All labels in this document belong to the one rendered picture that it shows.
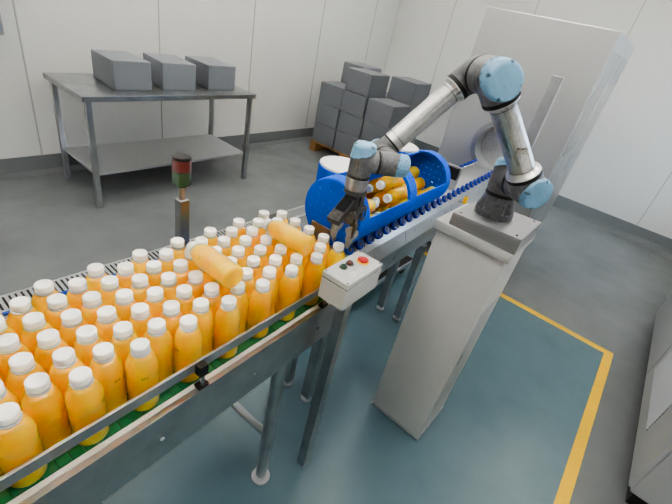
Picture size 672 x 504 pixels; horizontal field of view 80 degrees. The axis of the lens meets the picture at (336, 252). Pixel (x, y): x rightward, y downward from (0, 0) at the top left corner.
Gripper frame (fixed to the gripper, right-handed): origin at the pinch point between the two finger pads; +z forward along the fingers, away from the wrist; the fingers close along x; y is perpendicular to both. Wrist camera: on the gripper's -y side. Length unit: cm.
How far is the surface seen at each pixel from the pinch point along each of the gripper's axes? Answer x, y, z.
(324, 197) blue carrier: 21.2, 16.3, -4.5
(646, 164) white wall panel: -92, 530, 23
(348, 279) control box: -15.6, -15.8, -0.4
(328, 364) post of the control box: -13.6, -10.7, 42.3
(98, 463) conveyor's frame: -6, -87, 21
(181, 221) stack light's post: 51, -28, 7
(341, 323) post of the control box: -14.4, -10.6, 21.4
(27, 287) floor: 180, -46, 109
